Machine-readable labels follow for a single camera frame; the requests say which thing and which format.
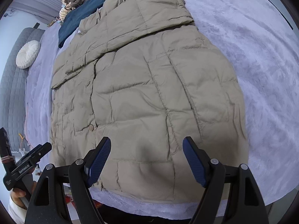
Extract folded blue jeans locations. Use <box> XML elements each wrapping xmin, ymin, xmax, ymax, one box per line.
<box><xmin>58</xmin><ymin>0</ymin><xmax>105</xmax><ymax>48</ymax></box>

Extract lavender plush bed blanket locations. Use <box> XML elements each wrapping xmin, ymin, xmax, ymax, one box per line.
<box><xmin>24</xmin><ymin>0</ymin><xmax>298</xmax><ymax>219</ymax></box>

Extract round cream pleated cushion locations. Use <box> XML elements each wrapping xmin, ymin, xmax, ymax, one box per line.
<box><xmin>16</xmin><ymin>40</ymin><xmax>41</xmax><ymax>69</ymax></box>

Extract beige puffer jacket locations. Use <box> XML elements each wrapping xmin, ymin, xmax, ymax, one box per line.
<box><xmin>51</xmin><ymin>0</ymin><xmax>248</xmax><ymax>203</ymax></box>

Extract person's left hand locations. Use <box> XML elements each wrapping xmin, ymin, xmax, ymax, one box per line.
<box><xmin>10</xmin><ymin>188</ymin><xmax>27</xmax><ymax>210</ymax></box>

